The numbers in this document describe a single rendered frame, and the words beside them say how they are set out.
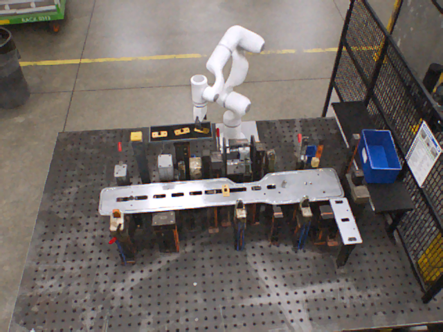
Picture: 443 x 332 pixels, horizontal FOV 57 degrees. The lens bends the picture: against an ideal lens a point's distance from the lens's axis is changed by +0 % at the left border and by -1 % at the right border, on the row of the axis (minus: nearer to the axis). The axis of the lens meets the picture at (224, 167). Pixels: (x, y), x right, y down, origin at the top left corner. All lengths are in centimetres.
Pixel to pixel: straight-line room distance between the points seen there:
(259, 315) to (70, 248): 117
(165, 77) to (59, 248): 268
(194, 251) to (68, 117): 247
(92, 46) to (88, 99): 101
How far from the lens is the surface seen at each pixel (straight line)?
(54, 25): 584
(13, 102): 481
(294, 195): 236
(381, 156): 265
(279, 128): 314
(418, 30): 456
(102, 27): 582
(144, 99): 453
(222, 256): 246
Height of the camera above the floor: 287
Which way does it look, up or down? 50 degrees down
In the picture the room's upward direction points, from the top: straight up
